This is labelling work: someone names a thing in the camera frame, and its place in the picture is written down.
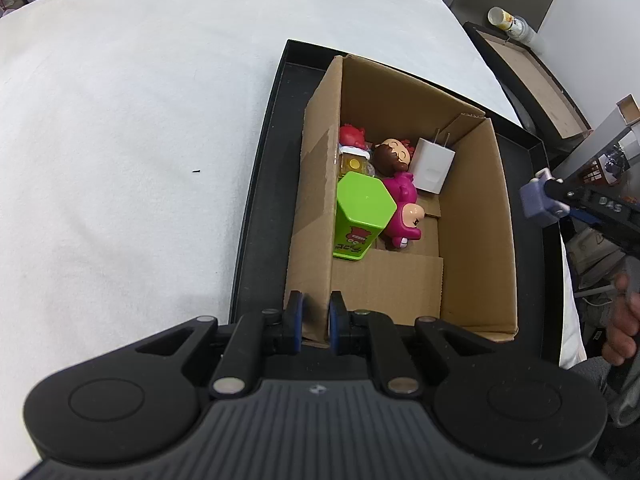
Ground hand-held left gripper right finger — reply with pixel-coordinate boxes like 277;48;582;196
327;290;502;399

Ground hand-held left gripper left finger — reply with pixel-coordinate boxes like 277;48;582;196
134;290;305;399

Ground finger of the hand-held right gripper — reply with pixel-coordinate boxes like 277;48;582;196
567;207;608;233
544;178;593;210

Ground lavender white toy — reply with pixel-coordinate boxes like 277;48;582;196
519;169;572;219

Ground brown cardboard box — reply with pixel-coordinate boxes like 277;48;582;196
283;54;519;348

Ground black shallow tray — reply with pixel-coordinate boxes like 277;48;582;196
229;39;568;368

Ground white charger plug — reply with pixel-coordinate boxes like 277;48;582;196
411;129;457;196

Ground pink bear toy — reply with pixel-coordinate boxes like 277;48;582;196
381;170;426;251

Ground small yellow bottle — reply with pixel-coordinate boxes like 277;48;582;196
337;145;376;178

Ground brown-haired doll figure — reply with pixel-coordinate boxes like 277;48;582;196
372;138;416;176

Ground red toy figure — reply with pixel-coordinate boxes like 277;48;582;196
339;125;369;149

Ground person's right hand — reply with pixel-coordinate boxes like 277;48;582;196
602;274;640;364

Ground brick pattern small box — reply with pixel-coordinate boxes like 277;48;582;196
582;157;609;187

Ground grey patterned bag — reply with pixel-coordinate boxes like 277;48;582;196
569;227;627;277

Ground white side shelf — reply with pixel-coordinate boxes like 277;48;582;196
554;94;640;186

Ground black tray with cardboard bottom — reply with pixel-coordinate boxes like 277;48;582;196
463;21;594;155

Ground green hexagonal container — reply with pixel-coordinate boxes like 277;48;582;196
332;171;397;262

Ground person's grey pants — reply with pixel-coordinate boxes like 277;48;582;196
569;355;631;431

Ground white yellow plastic bottle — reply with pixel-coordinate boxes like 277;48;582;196
487;6;537;45

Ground white cable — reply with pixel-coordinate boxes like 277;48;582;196
577;282;618;307

